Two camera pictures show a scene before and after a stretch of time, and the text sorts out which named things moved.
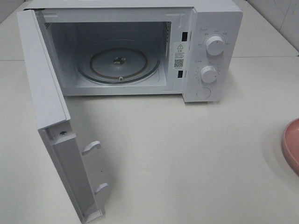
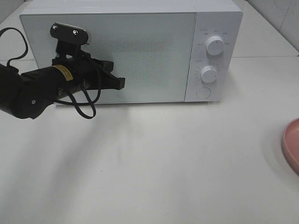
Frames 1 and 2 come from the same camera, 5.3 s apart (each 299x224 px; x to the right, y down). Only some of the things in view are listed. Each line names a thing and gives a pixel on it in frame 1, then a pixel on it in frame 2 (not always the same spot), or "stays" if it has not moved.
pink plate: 290,145 stays
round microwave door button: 203,93 stays
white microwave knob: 208,74 stays
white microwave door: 65,153 to 155,53
